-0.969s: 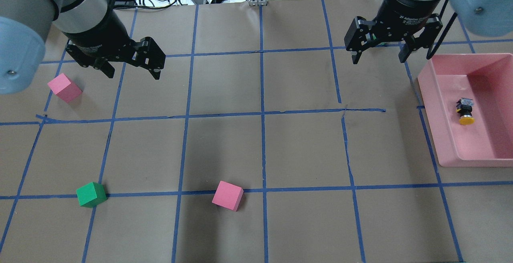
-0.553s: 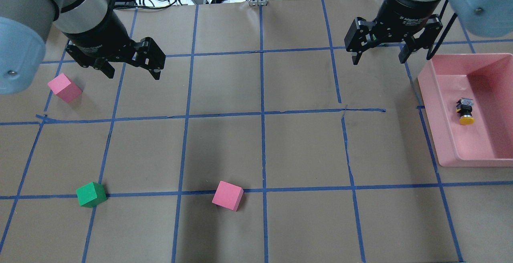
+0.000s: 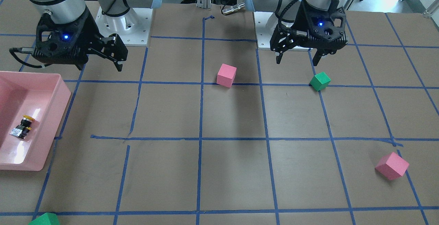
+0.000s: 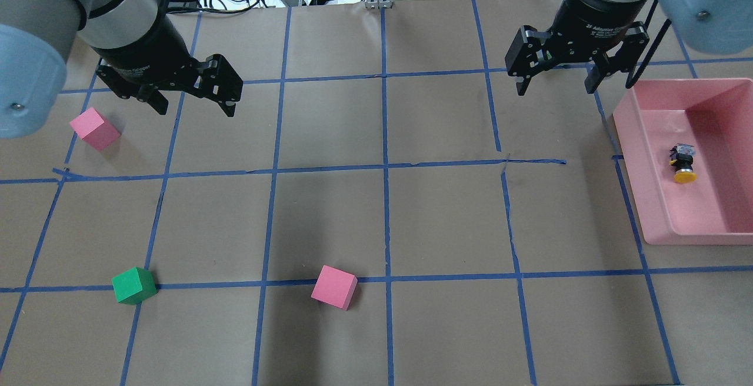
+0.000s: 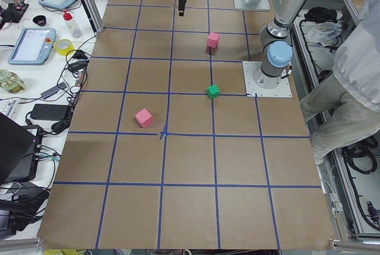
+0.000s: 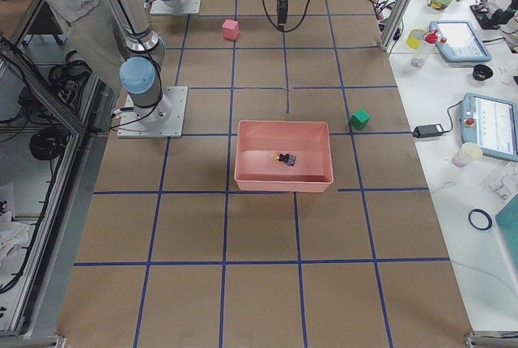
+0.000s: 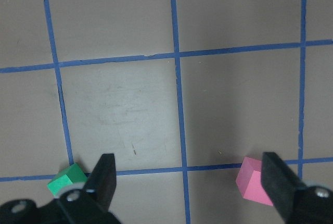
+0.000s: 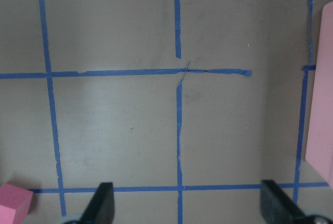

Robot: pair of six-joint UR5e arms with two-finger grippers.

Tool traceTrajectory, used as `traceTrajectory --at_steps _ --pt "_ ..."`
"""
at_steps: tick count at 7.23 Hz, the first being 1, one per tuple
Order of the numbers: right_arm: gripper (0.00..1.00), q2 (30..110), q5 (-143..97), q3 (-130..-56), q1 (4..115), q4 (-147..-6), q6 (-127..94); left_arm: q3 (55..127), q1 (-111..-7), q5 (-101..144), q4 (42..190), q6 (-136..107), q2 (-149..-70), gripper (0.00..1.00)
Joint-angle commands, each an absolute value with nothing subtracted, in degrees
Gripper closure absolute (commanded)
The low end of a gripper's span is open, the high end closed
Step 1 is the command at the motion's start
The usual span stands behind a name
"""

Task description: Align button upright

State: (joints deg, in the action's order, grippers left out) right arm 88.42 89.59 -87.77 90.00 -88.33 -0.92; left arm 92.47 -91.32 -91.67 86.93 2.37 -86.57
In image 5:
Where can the far pink cube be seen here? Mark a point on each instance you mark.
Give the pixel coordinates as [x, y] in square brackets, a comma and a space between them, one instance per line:
[213, 40]

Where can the pink cube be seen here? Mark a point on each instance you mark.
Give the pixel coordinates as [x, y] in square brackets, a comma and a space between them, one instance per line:
[213, 40]
[144, 118]

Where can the near green cube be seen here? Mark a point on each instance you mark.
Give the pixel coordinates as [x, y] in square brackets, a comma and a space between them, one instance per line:
[213, 91]

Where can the red cap squeeze bottle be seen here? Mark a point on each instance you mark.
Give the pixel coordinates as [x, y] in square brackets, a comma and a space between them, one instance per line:
[72, 25]

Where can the yellow tape roll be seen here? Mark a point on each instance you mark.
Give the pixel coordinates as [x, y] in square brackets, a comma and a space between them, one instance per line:
[64, 47]

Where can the near pink cube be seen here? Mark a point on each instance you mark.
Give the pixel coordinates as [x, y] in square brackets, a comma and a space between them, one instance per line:
[144, 118]

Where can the black bowl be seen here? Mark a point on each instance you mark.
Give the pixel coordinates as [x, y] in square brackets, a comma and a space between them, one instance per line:
[40, 20]

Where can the near teach pendant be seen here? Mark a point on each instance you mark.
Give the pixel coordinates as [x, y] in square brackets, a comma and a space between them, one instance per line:
[33, 46]

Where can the black hard drive box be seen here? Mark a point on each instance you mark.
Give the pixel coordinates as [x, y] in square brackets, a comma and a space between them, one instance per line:
[49, 112]

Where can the person in grey clothes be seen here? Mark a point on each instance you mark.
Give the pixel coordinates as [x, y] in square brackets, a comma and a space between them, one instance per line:
[352, 89]

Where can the black laptop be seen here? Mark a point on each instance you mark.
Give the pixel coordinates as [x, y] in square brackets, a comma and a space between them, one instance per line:
[19, 148]

